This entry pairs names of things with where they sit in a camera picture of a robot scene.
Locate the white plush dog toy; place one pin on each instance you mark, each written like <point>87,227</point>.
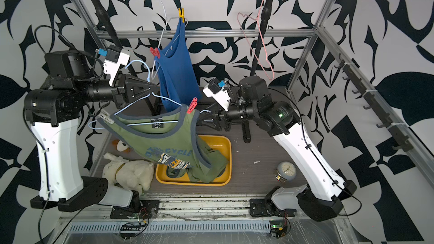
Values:
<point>134,175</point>

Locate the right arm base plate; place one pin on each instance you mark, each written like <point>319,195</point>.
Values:
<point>260,208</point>

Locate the blue wire hanger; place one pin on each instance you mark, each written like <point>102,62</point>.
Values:
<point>145,111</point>

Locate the electronics board with wires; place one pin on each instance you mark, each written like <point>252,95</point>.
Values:
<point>279,228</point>
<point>129,230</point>

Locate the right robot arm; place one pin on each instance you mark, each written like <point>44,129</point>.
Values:
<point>322,196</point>

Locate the white wire hanger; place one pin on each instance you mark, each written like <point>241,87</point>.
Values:
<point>167,16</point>

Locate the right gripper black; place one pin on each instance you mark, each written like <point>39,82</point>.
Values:
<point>221,117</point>

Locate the brown white round toy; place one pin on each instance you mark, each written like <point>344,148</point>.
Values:
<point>121,146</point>

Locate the pink wire hanger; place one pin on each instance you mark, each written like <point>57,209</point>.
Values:
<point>261,22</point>

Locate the light green tank top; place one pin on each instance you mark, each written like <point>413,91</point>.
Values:
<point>196,175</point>

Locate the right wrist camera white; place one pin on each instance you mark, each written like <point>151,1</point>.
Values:
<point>218,90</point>

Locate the grey clothespin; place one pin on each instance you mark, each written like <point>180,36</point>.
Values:
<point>105,116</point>

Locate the yellow clothespin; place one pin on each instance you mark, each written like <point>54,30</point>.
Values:
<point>181,13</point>

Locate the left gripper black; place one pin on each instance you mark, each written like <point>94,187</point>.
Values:
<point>127,93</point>

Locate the black wall hook rail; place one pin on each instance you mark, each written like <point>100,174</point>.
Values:
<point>376,103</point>

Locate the right electronics board with wires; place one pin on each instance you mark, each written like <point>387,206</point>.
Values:
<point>279,228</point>

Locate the small round alarm clock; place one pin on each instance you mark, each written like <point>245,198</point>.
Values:
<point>286,171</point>

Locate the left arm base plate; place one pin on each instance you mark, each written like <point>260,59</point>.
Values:
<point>143,210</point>

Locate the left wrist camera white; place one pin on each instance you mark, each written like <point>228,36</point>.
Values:
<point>115,57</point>

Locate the dark green printed tank top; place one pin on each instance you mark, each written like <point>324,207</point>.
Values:
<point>169,139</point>

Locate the red clothespin on blue top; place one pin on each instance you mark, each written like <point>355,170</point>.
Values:
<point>155,52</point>

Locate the blue tank top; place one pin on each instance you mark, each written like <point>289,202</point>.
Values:
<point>178,83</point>

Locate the left electronics board with wires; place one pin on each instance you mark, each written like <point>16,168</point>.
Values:
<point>129,230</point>

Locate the yellow plastic tray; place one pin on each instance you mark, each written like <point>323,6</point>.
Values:
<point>221,148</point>

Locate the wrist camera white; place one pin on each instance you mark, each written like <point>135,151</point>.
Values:
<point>115,57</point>
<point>218,90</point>

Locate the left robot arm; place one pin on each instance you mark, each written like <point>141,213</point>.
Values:
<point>52,115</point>

